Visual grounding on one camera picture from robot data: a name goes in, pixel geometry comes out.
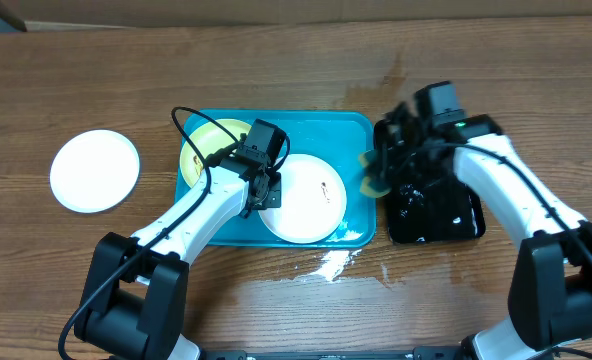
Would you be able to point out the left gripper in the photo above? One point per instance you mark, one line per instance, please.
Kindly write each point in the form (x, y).
(273, 199)

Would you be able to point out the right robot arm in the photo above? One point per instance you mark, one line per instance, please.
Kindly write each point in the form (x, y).
(550, 297)

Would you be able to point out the white plate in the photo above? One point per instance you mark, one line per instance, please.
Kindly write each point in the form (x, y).
(94, 171)
(313, 201)

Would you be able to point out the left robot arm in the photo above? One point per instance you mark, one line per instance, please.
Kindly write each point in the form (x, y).
(134, 297)

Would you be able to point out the black rectangular tray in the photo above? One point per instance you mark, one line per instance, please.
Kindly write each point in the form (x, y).
(429, 204)

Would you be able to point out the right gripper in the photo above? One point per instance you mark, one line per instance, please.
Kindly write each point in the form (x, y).
(389, 173)

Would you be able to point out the yellow plate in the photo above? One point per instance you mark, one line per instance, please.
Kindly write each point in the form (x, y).
(208, 138)

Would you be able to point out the green yellow sponge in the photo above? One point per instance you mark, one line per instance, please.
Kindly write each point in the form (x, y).
(374, 183)

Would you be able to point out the teal plastic tray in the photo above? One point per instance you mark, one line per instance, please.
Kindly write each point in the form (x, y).
(338, 138)

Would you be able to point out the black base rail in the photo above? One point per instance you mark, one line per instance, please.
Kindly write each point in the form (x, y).
(326, 354)

